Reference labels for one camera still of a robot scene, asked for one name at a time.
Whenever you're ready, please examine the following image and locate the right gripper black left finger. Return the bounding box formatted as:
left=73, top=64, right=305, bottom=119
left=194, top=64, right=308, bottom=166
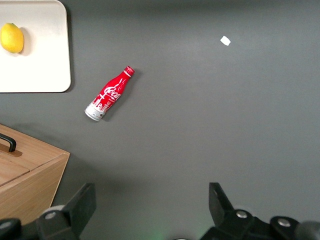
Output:
left=36, top=182, right=97, bottom=240

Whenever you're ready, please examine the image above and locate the yellow lemon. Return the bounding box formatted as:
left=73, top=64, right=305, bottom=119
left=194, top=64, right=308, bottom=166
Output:
left=0, top=22, right=25, bottom=54

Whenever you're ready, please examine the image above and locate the beige rectangular plastic tray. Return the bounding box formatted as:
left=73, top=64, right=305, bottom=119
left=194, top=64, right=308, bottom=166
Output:
left=0, top=0, right=72, bottom=94

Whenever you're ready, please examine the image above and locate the red coca-cola aluminium bottle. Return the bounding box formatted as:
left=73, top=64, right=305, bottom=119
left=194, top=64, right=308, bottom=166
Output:
left=84, top=65, right=136, bottom=123

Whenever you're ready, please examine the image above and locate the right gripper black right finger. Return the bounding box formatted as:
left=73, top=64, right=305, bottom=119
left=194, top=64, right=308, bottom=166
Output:
left=199, top=182, right=273, bottom=240

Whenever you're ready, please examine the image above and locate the black lower drawer handle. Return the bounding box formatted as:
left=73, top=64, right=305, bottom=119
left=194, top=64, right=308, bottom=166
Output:
left=0, top=133, right=17, bottom=153

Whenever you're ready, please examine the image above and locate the wooden upper drawer front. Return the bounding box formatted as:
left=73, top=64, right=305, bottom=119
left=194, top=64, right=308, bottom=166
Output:
left=0, top=155, right=31, bottom=187

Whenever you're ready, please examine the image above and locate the wooden lower drawer front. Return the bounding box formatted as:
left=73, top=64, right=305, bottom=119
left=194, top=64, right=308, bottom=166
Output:
left=0, top=128, right=63, bottom=173

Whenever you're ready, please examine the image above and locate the wooden drawer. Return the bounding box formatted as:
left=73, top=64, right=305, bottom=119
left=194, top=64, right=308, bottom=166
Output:
left=0, top=128, right=63, bottom=173
left=0, top=155, right=31, bottom=187

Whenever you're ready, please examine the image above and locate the wooden two-drawer cabinet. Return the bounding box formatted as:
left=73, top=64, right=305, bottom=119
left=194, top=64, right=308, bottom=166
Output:
left=0, top=123, right=71, bottom=226

